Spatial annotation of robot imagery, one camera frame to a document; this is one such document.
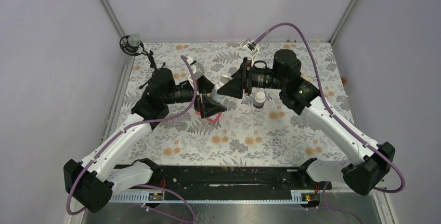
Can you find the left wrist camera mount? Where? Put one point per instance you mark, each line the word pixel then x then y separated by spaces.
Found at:
pixel 197 69

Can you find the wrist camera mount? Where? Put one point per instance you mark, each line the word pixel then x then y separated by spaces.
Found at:
pixel 250 46
pixel 197 69

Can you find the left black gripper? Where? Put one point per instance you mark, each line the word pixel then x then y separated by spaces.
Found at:
pixel 209 106

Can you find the white orange pill bottle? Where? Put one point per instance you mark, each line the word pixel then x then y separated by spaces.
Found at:
pixel 224 79

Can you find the microphone on black tripod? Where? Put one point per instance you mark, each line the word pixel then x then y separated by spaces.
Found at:
pixel 133 46

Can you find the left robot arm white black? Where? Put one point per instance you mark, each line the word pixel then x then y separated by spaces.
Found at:
pixel 93 180

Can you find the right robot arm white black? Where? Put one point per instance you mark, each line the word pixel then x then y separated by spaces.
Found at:
pixel 367 161

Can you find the red pill organizer box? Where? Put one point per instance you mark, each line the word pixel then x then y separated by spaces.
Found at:
pixel 213 118

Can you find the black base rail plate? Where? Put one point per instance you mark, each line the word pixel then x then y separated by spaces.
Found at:
pixel 232 182

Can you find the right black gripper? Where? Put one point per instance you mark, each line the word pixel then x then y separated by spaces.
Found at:
pixel 243 80

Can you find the white dark pill bottle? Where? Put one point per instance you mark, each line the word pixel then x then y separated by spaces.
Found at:
pixel 259 99

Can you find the floral patterned table mat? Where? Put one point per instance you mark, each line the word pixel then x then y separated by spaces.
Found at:
pixel 244 135

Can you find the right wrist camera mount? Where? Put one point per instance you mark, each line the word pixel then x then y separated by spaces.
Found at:
pixel 250 46

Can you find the white slotted cable duct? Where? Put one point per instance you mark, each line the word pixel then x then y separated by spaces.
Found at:
pixel 156 197

